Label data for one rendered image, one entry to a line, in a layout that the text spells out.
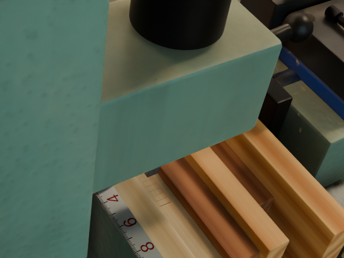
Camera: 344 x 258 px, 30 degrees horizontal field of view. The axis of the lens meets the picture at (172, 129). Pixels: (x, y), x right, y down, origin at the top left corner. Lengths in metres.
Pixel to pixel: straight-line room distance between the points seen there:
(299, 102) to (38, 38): 0.32
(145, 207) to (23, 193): 0.17
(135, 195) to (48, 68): 0.21
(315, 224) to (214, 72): 0.13
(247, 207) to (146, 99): 0.13
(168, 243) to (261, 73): 0.12
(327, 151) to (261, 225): 0.09
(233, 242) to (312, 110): 0.13
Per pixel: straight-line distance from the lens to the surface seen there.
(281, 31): 0.41
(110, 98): 0.30
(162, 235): 0.40
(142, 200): 0.41
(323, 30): 0.50
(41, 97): 0.22
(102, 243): 0.43
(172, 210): 0.42
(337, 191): 0.53
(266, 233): 0.41
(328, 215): 0.41
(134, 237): 0.39
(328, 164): 0.49
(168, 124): 0.34
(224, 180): 0.43
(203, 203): 0.42
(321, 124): 0.48
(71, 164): 0.26
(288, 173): 0.42
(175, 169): 0.44
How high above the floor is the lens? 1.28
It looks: 45 degrees down
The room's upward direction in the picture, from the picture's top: 12 degrees clockwise
